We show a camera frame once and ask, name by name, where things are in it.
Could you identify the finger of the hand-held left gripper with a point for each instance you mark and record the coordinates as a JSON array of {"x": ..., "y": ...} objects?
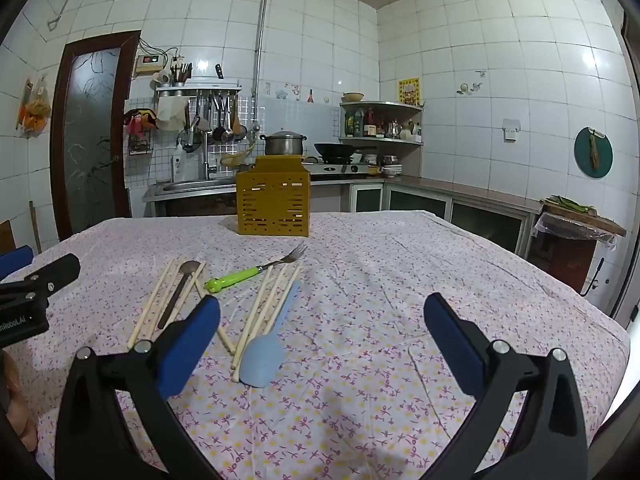
[
  {"x": 55, "y": 272},
  {"x": 15, "y": 261}
]

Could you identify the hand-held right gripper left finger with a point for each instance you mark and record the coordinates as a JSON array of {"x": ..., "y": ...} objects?
[{"x": 187, "y": 345}]

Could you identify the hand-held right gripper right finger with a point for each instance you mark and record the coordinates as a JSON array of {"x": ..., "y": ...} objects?
[{"x": 452, "y": 340}]

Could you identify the light blue plastic spoon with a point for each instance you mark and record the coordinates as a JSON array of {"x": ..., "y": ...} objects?
[{"x": 262, "y": 360}]

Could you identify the metal spoon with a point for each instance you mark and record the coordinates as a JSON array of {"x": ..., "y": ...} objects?
[{"x": 189, "y": 268}]

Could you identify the yellow slotted utensil holder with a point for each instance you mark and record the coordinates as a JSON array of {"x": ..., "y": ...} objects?
[{"x": 272, "y": 200}]

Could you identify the person's left hand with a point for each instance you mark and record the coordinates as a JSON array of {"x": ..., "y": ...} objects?
[{"x": 17, "y": 400}]

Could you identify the wooden board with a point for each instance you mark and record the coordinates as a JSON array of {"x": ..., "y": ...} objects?
[{"x": 6, "y": 237}]

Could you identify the wooden stick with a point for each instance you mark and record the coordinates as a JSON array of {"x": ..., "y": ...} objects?
[{"x": 34, "y": 225}]

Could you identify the floral tablecloth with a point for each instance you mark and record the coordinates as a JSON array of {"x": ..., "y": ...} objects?
[{"x": 380, "y": 310}]

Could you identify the kitchen counter cabinets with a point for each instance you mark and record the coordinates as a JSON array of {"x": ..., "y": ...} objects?
[{"x": 480, "y": 220}]

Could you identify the brown door with frosted glass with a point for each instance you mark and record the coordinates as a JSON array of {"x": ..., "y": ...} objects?
[{"x": 90, "y": 150}]

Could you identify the hanging orange plastic bags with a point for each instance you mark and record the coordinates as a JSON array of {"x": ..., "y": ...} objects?
[{"x": 37, "y": 110}]

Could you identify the wooden side table with plastic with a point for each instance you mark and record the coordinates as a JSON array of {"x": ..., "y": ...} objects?
[{"x": 575, "y": 245}]

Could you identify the stainless steel sink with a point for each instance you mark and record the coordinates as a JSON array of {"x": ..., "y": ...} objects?
[{"x": 192, "y": 186}]

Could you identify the white soap bottle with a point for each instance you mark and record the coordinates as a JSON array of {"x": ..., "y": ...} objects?
[{"x": 177, "y": 162}]

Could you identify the yellow and red hanging bundle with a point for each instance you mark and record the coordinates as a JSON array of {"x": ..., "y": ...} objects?
[{"x": 140, "y": 119}]

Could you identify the green vegetables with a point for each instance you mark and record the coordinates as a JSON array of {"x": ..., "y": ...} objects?
[{"x": 567, "y": 204}]

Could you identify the stacked white bowls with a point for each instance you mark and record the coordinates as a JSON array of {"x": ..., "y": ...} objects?
[{"x": 392, "y": 167}]

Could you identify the black mesh strainer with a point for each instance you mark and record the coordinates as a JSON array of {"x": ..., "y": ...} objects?
[{"x": 189, "y": 141}]

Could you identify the yellow mesh bag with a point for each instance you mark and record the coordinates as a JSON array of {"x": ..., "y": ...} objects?
[{"x": 237, "y": 158}]

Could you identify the white hanging bag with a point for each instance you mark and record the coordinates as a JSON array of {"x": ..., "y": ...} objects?
[{"x": 170, "y": 110}]

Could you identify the steel gas stove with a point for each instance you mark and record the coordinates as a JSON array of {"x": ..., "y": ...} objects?
[{"x": 340, "y": 167}]

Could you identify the black ladle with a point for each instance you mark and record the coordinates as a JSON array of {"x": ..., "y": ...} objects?
[{"x": 219, "y": 132}]

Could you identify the steel cooking pot with lid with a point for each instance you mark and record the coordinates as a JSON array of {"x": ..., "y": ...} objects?
[{"x": 284, "y": 144}]

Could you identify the white hanging cup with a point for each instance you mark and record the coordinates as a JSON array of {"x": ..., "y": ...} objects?
[{"x": 162, "y": 77}]

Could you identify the black wok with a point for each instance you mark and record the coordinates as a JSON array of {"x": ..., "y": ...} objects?
[{"x": 334, "y": 150}]

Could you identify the green round cutting board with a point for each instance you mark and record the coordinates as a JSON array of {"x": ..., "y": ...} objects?
[{"x": 582, "y": 155}]

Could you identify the wooden spatula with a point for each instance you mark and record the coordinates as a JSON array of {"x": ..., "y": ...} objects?
[{"x": 235, "y": 120}]

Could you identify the row of condiment bottles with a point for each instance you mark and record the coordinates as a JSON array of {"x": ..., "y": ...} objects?
[{"x": 370, "y": 125}]

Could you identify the metal cutlery cup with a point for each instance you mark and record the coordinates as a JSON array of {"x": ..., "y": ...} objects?
[{"x": 180, "y": 79}]

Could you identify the brown hanging tool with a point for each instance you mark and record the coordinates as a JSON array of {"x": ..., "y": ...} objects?
[{"x": 593, "y": 152}]

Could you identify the white corner shelf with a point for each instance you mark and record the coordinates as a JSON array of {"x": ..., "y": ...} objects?
[{"x": 385, "y": 105}]

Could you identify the white power socket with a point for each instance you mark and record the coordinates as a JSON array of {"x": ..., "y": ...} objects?
[{"x": 176, "y": 57}]

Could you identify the cream bowl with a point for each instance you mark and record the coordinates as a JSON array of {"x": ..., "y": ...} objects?
[{"x": 353, "y": 96}]

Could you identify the white wall controller box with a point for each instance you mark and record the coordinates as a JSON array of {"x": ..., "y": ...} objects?
[{"x": 149, "y": 62}]

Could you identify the metal wall rack shelf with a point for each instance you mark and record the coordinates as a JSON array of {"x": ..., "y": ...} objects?
[{"x": 200, "y": 88}]

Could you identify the teapot wall stickers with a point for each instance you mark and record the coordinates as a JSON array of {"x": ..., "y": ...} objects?
[{"x": 464, "y": 88}]

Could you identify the yellow wall poster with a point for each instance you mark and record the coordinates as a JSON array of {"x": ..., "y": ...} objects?
[{"x": 409, "y": 91}]

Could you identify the grey wall pipe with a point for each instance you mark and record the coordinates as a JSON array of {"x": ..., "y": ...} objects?
[{"x": 260, "y": 35}]

